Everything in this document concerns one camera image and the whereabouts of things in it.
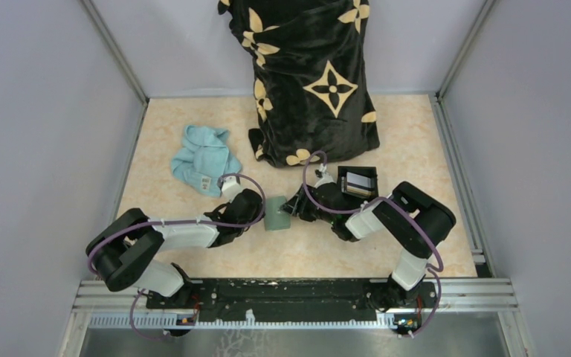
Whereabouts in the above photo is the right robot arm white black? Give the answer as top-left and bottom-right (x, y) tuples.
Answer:
(280, 181), (457, 306)

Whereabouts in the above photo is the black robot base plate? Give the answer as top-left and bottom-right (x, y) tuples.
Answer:
(146, 278), (438, 322)

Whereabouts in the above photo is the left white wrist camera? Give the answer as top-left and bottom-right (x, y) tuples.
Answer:
(219, 176), (244, 202)

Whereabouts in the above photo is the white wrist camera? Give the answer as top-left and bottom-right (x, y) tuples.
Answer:
(314, 170), (335, 188)
(219, 176), (244, 202)

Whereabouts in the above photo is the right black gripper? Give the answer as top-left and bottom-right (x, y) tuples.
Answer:
(280, 184), (335, 225)

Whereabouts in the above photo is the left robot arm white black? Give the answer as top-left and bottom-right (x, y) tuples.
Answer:
(86, 189), (265, 308)

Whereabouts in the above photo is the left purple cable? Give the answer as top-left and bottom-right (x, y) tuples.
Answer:
(86, 173), (268, 342)

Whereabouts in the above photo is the stack of cards in tray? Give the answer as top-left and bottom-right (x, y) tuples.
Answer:
(341, 171), (375, 199)

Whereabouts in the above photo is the white slotted cable duct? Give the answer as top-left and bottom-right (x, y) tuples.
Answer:
(89, 310), (416, 332)

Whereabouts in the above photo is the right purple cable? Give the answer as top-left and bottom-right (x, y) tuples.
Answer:
(302, 150), (445, 340)

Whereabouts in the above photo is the purple cable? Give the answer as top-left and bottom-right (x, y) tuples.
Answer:
(86, 173), (268, 342)
(302, 150), (445, 340)

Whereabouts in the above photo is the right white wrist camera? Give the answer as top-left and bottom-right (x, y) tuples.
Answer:
(314, 170), (335, 188)

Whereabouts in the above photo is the black beige flower-patterned blanket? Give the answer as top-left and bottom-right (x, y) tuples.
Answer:
(217, 0), (380, 167)

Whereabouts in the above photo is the black card tray box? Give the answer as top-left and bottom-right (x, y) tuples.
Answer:
(338, 166), (378, 200)

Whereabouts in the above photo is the light blue cloth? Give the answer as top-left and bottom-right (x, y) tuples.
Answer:
(170, 125), (242, 197)

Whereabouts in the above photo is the aluminium frame rail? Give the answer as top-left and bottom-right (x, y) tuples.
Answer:
(73, 278), (518, 312)

